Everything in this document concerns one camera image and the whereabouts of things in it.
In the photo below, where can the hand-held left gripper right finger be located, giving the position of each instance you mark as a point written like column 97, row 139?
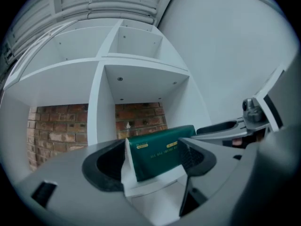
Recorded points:
column 235, row 173

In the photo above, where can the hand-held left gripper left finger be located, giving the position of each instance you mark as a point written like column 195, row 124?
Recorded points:
column 70, row 173

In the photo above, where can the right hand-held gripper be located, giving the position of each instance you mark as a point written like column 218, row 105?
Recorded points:
column 272, row 107

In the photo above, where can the white cubby shelf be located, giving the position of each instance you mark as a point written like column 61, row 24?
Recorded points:
column 141, row 79

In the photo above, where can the green pack of tissues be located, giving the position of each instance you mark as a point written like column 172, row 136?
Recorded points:
column 160, row 154

